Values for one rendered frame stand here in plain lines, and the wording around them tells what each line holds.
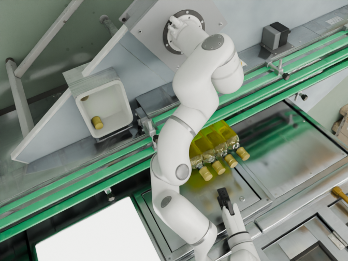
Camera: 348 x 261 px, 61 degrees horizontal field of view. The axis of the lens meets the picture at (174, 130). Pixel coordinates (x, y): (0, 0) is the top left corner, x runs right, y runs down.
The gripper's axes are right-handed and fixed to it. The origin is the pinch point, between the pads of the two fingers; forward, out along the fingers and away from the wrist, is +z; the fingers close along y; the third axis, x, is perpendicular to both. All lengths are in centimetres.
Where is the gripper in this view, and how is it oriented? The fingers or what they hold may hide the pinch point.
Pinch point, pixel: (222, 197)
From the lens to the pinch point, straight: 109.8
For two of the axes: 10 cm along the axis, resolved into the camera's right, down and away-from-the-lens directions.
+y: -1.0, -6.5, -7.5
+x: -9.7, 2.4, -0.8
